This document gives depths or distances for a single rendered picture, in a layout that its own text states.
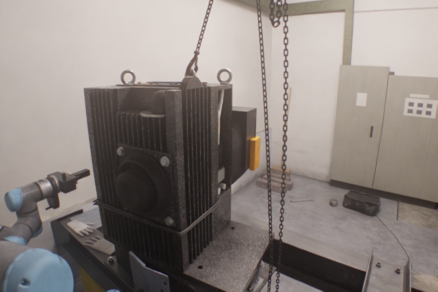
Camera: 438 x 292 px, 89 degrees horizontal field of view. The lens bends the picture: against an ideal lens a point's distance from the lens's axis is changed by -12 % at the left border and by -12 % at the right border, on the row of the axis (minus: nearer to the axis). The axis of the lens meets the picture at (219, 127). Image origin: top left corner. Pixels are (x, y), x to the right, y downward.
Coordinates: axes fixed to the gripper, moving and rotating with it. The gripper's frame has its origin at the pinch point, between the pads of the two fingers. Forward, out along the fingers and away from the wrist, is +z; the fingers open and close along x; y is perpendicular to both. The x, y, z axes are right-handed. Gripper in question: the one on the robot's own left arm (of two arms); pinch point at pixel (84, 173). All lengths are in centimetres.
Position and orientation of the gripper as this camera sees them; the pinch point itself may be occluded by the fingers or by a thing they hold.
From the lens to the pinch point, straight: 120.6
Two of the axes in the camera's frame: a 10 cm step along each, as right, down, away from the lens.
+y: 0.0, -9.7, -2.3
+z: 4.7, -2.0, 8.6
